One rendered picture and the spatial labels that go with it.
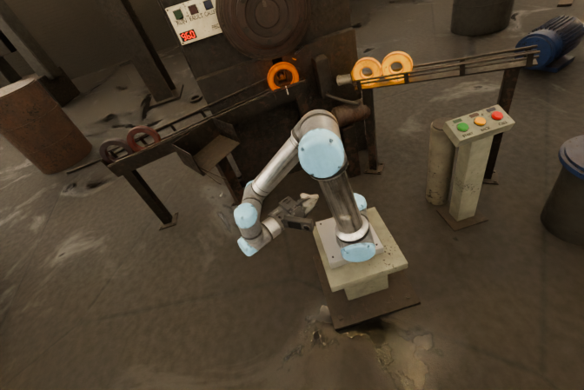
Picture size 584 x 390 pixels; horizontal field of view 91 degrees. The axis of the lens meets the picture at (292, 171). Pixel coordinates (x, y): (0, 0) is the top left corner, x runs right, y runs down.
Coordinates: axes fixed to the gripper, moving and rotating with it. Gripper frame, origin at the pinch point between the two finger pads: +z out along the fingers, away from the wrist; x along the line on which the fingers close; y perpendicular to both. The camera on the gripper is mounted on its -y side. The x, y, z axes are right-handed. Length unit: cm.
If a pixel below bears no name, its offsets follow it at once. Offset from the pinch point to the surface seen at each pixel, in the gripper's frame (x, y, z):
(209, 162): -4, 60, -18
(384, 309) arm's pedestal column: 54, -29, 3
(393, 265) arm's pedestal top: 25.0, -30.0, 7.8
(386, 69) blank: -23, 21, 76
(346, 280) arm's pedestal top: 26.2, -20.5, -9.2
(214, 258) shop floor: 57, 63, -39
